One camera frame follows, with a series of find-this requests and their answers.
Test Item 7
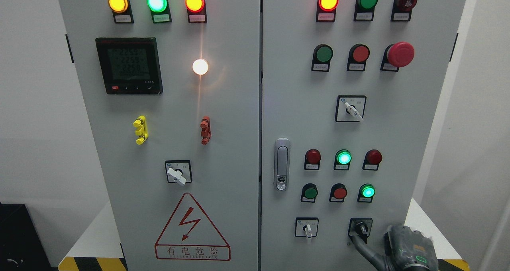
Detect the red indicator light right door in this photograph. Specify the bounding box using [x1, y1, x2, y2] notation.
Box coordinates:
[316, 0, 339, 22]

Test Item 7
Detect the white platform with hazard stripes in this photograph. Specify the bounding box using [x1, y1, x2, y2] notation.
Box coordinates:
[56, 199, 470, 271]

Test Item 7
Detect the green push button upper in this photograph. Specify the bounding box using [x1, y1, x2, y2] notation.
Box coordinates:
[311, 44, 333, 73]

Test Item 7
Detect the white selector switch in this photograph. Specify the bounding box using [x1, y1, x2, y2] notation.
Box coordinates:
[294, 217, 319, 244]
[335, 95, 367, 122]

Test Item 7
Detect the black box lower left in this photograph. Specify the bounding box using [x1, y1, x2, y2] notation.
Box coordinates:
[0, 204, 52, 271]

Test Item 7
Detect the grey electrical cabinet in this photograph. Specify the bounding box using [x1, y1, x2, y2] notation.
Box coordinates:
[59, 0, 466, 271]

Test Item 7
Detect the white selector switch bottom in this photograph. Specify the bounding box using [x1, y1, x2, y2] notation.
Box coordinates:
[294, 217, 319, 244]

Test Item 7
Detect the lit green indicator light top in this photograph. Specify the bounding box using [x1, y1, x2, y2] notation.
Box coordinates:
[146, 0, 173, 24]

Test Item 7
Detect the red indicator light door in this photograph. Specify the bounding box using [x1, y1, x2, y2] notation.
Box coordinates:
[316, 0, 339, 22]
[184, 0, 207, 23]

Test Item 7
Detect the red emergency stop mushroom button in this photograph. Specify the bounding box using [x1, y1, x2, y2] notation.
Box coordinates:
[380, 41, 415, 73]

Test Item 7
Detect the white selector switch upper right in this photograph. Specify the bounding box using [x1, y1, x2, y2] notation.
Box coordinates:
[335, 95, 367, 122]

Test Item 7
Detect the lit green indicator middle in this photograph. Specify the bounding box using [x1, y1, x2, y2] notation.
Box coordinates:
[333, 149, 352, 171]

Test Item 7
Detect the black digital power meter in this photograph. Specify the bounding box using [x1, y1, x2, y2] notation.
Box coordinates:
[95, 37, 163, 94]

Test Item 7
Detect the lit green push button lower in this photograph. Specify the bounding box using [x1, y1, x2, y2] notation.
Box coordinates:
[357, 183, 375, 203]

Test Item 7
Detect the unlit green indicator top right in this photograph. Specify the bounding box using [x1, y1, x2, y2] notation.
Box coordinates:
[353, 0, 378, 22]

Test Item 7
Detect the dark red indicator left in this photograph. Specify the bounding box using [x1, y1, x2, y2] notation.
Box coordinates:
[304, 149, 321, 171]

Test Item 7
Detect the dark red indicator right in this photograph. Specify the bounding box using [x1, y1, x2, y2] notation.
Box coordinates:
[362, 149, 383, 171]

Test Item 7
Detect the white selector switch left door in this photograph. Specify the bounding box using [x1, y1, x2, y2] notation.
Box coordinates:
[165, 160, 193, 187]

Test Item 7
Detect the yellow indicator light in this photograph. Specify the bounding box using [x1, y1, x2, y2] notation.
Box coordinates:
[108, 0, 134, 24]

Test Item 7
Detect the red push button lower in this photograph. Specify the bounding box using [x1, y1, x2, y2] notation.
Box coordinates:
[329, 183, 348, 202]

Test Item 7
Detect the white lit indicator lamp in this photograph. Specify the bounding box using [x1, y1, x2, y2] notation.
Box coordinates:
[192, 59, 209, 76]

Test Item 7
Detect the black knob selector switch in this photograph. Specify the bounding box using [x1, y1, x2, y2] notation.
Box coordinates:
[347, 217, 373, 244]

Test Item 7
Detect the red electric hazard warning sticker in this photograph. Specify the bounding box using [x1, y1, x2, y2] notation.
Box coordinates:
[154, 192, 231, 261]

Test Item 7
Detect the silver door lock handle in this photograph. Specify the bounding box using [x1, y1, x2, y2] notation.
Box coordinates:
[274, 138, 291, 191]

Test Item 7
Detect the dark red indicator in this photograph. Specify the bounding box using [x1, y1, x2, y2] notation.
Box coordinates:
[304, 149, 321, 171]
[362, 149, 383, 171]

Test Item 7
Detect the red push button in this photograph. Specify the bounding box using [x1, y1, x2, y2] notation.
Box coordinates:
[329, 183, 348, 202]
[346, 43, 370, 72]

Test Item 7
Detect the red indicator light left door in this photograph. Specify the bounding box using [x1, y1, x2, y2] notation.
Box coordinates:
[184, 0, 207, 23]

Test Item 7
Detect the red push button upper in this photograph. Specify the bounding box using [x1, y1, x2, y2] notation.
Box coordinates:
[346, 43, 370, 72]

